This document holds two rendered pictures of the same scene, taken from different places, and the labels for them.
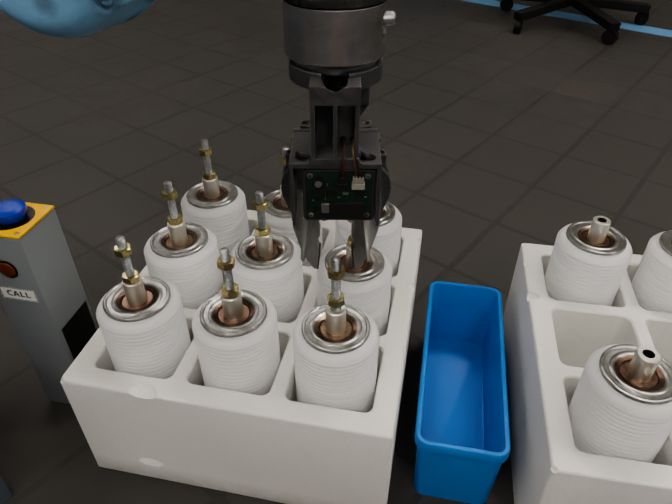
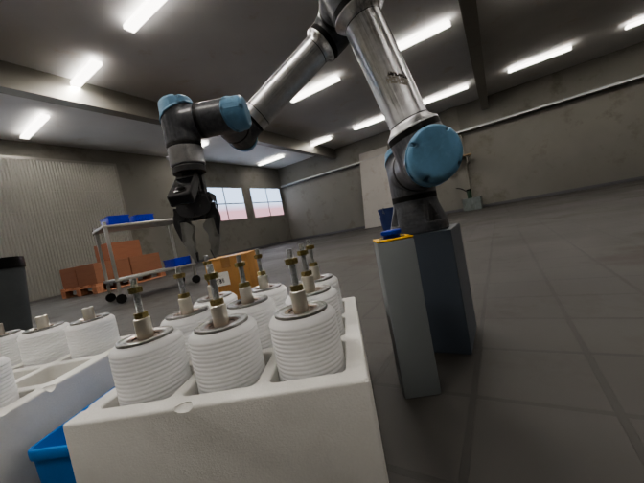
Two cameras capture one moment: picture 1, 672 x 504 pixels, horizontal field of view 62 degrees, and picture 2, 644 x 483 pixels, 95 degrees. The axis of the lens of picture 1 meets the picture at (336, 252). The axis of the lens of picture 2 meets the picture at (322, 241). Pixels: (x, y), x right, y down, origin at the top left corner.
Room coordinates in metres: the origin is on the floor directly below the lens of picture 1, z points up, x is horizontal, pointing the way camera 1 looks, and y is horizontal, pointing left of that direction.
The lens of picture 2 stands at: (1.13, 0.18, 0.36)
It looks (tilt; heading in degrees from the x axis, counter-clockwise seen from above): 3 degrees down; 173
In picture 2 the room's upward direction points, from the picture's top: 11 degrees counter-clockwise
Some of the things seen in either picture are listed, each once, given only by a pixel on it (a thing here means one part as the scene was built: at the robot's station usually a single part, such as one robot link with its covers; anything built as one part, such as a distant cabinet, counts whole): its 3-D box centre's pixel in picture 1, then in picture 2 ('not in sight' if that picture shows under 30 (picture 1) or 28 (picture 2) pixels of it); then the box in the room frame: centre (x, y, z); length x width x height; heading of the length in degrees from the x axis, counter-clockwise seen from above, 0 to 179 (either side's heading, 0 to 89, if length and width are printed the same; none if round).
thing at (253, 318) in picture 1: (233, 313); (264, 287); (0.46, 0.12, 0.25); 0.08 x 0.08 x 0.01
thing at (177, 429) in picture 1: (273, 338); (264, 385); (0.58, 0.09, 0.09); 0.39 x 0.39 x 0.18; 79
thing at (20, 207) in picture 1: (9, 213); (391, 235); (0.56, 0.39, 0.32); 0.04 x 0.04 x 0.02
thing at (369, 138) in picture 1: (335, 136); (195, 195); (0.42, 0.00, 0.49); 0.09 x 0.08 x 0.12; 0
